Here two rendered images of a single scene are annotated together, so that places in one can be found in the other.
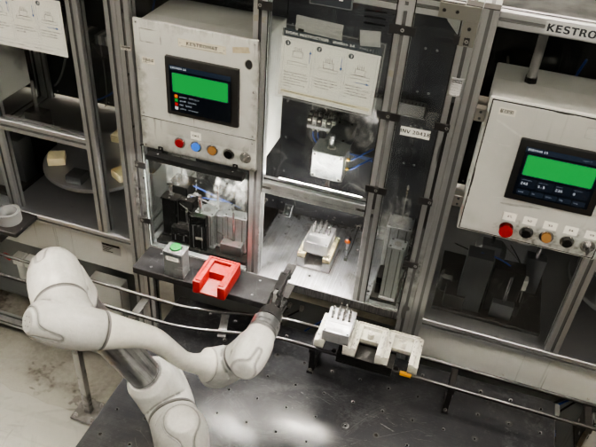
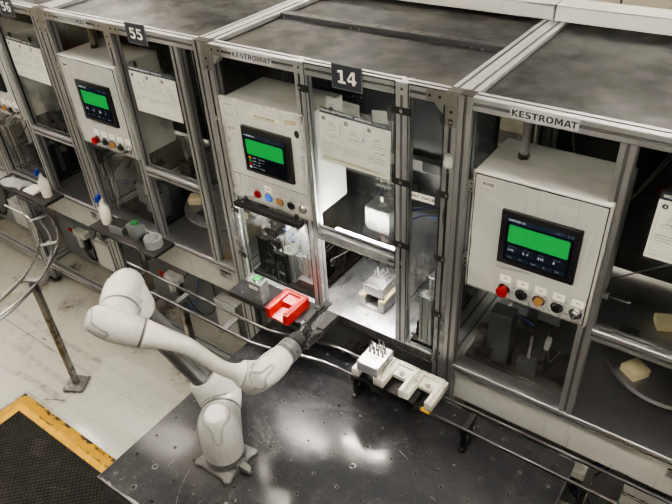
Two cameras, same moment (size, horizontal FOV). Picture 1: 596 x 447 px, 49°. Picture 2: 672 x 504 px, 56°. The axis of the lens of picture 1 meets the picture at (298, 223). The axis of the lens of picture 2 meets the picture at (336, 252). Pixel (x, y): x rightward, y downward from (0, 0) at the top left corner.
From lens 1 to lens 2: 0.78 m
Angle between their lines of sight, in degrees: 18
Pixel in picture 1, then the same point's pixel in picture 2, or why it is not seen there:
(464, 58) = (452, 136)
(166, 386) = (214, 386)
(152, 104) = (236, 162)
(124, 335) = (156, 339)
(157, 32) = (234, 106)
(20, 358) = not seen: hidden behind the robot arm
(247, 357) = (259, 371)
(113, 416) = (189, 406)
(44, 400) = (179, 391)
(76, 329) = (117, 329)
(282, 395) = (324, 412)
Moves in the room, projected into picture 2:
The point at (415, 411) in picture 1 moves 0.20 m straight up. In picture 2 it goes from (434, 445) to (436, 412)
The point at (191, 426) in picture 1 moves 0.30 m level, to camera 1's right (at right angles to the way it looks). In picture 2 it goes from (220, 419) to (296, 440)
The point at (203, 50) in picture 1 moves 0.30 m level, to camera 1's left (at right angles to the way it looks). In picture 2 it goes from (265, 122) to (197, 114)
